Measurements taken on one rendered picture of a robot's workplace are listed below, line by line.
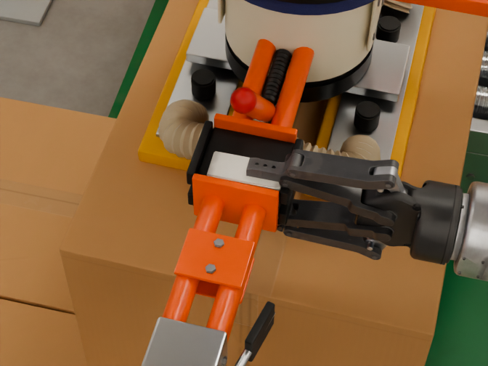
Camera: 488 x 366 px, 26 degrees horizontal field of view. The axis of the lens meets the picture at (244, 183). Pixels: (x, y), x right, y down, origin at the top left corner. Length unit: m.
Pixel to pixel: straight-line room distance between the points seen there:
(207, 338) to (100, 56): 1.93
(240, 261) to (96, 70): 1.84
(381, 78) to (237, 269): 0.37
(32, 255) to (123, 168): 0.61
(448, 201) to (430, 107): 0.31
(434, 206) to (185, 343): 0.26
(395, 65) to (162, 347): 0.49
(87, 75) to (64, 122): 0.82
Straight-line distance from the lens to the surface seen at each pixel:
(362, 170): 0.95
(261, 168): 0.97
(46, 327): 1.70
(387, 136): 1.19
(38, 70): 2.77
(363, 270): 1.11
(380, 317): 1.09
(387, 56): 1.24
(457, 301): 2.37
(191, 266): 0.94
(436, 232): 0.96
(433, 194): 0.97
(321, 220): 1.01
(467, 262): 0.97
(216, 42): 1.24
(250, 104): 0.91
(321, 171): 0.95
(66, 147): 1.90
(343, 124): 1.20
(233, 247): 0.95
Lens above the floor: 2.02
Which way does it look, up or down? 54 degrees down
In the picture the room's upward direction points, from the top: straight up
